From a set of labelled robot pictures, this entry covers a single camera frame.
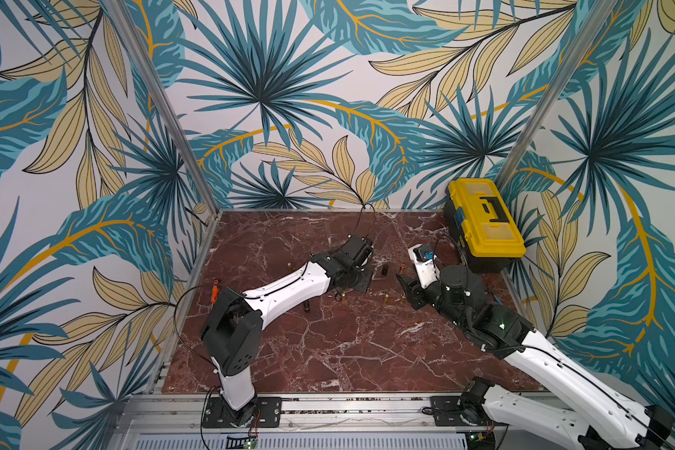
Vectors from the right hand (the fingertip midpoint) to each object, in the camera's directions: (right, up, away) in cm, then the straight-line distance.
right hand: (407, 270), depth 70 cm
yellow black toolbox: (+31, +13, +23) cm, 40 cm away
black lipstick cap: (-1, -3, +30) cm, 30 cm away
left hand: (-10, -5, +14) cm, 18 cm away
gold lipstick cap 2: (-1, -12, +23) cm, 26 cm away
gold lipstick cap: (-16, -11, +23) cm, 30 cm away
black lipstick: (-27, -13, +18) cm, 35 cm away
